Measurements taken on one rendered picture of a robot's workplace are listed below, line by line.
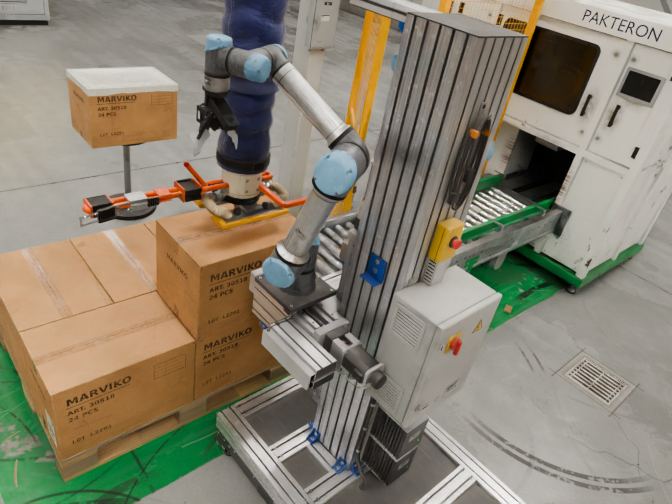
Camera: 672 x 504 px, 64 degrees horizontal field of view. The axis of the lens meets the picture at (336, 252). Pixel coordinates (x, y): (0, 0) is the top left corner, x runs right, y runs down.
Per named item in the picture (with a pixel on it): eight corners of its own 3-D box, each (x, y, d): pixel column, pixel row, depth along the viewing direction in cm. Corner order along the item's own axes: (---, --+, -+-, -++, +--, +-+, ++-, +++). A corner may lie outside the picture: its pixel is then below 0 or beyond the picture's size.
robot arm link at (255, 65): (279, 52, 155) (246, 42, 158) (260, 58, 146) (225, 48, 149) (276, 79, 159) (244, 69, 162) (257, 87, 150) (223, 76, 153)
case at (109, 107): (153, 118, 415) (153, 66, 393) (177, 138, 391) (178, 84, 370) (71, 126, 378) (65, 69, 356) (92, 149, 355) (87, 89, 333)
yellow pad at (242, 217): (276, 203, 246) (277, 193, 244) (289, 213, 241) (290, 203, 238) (210, 218, 226) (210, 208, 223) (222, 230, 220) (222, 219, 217)
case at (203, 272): (259, 258, 296) (267, 195, 275) (303, 299, 273) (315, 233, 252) (156, 290, 259) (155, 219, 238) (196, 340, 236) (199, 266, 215)
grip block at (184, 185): (191, 189, 223) (192, 176, 220) (203, 199, 218) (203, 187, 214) (172, 192, 218) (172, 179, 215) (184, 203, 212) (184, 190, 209)
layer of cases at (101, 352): (203, 261, 352) (205, 209, 330) (292, 355, 295) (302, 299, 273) (-5, 320, 279) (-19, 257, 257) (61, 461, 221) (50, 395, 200)
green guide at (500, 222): (545, 207, 419) (550, 197, 414) (557, 213, 413) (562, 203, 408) (409, 259, 320) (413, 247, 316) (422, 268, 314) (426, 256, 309)
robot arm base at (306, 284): (324, 288, 201) (328, 267, 196) (292, 301, 192) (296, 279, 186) (299, 267, 210) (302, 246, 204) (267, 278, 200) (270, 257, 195)
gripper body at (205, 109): (216, 120, 172) (218, 83, 165) (231, 130, 167) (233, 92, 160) (195, 123, 167) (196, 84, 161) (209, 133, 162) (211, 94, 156)
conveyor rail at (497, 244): (547, 229, 422) (557, 208, 412) (553, 232, 419) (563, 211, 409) (324, 325, 280) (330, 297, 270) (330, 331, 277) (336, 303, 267)
